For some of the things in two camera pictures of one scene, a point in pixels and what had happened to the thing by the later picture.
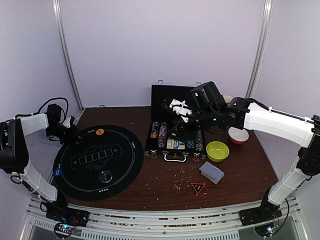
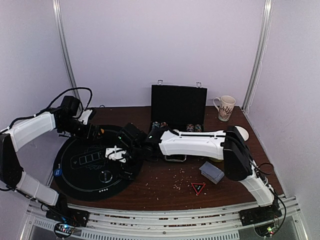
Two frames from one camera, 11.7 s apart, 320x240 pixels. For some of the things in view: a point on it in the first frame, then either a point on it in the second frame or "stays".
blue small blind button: (57, 172) stays
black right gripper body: (182, 122) to (130, 162)
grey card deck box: (211, 172) stays
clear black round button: (105, 176) stays
